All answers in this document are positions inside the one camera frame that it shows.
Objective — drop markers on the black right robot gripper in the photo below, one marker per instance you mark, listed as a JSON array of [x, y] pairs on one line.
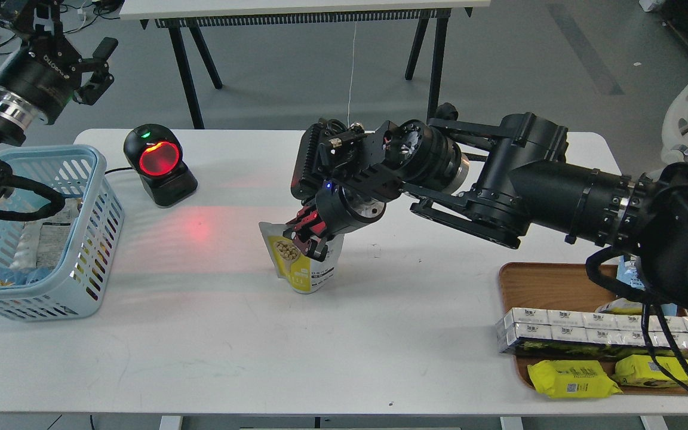
[[336, 209]]

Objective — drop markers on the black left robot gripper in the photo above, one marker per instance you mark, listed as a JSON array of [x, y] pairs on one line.
[[46, 71]]

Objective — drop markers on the yellow white snack pouch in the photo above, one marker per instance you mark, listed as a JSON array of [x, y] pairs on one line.
[[304, 275]]

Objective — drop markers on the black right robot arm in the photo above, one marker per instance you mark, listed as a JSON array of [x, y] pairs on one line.
[[492, 182]]

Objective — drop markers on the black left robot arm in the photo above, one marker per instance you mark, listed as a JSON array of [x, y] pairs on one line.
[[23, 199]]

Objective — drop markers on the white snack bag in basket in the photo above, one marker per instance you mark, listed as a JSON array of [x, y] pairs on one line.
[[43, 242]]

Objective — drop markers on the light blue plastic basket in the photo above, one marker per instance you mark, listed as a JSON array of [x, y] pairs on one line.
[[76, 286]]

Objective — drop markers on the blue snack bag in basket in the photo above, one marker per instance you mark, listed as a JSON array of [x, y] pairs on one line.
[[24, 276]]

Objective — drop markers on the white boxed snack multipack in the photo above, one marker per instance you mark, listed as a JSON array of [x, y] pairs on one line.
[[547, 333]]

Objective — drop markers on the yellow snack pack left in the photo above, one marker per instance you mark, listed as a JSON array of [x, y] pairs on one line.
[[572, 379]]

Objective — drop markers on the yellow snack pack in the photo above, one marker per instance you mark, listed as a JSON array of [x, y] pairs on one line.
[[640, 370], [572, 379]]

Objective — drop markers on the yellow snack pack right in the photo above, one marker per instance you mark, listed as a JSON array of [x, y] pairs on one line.
[[640, 370]]

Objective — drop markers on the white background table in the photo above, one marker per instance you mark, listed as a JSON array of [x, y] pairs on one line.
[[174, 16]]

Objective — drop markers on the black barcode scanner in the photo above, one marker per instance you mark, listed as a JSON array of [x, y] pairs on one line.
[[155, 153]]

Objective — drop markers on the brown wooden tray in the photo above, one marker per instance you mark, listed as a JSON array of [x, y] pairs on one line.
[[561, 286]]

